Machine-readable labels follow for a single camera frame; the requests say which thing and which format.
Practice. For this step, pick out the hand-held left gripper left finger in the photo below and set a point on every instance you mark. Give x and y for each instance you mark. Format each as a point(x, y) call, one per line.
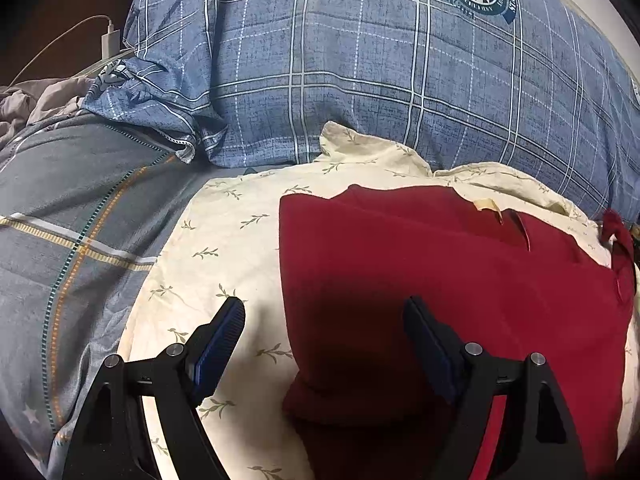
point(220, 345)

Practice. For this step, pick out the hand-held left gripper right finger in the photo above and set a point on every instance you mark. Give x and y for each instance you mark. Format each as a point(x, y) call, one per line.
point(431, 345)

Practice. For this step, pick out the dark red garment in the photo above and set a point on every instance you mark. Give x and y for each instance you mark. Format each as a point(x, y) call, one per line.
point(400, 280)

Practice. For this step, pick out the cream leaf-print pillow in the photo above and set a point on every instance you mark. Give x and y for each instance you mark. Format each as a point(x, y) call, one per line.
point(225, 250)

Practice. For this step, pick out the grey plaid bed sheet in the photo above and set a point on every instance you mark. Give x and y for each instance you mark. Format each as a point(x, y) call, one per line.
point(75, 200)

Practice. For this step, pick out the blue plaid pillow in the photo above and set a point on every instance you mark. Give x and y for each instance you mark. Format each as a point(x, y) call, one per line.
point(350, 70)

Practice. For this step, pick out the crumpled grey cloth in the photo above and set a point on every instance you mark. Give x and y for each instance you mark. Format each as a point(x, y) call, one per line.
point(35, 102)

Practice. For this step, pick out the white charger plug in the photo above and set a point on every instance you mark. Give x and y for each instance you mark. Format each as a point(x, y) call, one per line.
point(111, 44)

